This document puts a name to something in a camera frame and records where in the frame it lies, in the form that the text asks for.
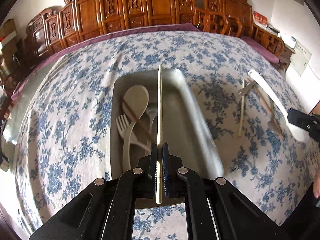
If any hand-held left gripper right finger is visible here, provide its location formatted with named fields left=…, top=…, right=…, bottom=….
left=161, top=142, right=290, bottom=240

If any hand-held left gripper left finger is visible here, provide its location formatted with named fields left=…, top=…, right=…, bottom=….
left=29, top=144, right=158, bottom=240

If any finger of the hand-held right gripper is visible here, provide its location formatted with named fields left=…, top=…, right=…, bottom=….
left=287, top=108, right=312, bottom=130

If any long white plastic spoon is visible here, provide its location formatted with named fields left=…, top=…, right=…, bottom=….
left=247, top=69, right=309, bottom=142

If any beige plastic fork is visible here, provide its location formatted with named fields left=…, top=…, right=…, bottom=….
left=115, top=114, right=137, bottom=171

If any brown wooden chopstick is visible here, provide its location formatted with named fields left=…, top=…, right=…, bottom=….
left=122, top=101, right=155, bottom=143
left=246, top=77, right=285, bottom=138

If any grey metal tray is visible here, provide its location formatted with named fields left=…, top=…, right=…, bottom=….
left=109, top=68, right=225, bottom=209

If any cream chopstick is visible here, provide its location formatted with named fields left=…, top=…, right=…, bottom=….
left=237, top=79, right=246, bottom=138
left=155, top=64, right=163, bottom=204

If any beige rice spoon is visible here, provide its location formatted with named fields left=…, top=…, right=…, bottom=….
left=122, top=85, right=152, bottom=153

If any person's right hand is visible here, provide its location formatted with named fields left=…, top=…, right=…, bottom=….
left=312, top=174, right=320, bottom=198

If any small wooden side table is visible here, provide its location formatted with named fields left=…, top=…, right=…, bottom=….
left=280, top=42, right=297, bottom=68

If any short purple seat cushion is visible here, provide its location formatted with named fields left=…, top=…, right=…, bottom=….
left=240, top=35, right=279, bottom=64

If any blue floral tablecloth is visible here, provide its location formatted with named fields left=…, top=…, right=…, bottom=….
left=12, top=30, right=318, bottom=240

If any stack of white papers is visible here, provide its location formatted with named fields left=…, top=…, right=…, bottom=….
left=266, top=25, right=280, bottom=37

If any red greeting card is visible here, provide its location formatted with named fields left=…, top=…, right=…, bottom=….
left=254, top=10, right=268, bottom=29

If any carved wooden armchair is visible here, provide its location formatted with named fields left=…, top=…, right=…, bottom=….
left=194, top=0, right=285, bottom=58

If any long purple seat cushion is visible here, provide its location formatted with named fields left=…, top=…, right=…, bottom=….
left=11, top=23, right=203, bottom=98

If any carved wooden sofa bench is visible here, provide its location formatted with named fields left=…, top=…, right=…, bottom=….
left=25, top=0, right=200, bottom=64

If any brown cardboard box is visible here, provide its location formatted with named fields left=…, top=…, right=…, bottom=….
left=0, top=19, right=17, bottom=38

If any white wall board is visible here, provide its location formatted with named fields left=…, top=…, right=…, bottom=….
left=291, top=41, right=313, bottom=77

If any flat metal handle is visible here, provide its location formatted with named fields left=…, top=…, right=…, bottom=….
left=237, top=81, right=257, bottom=96

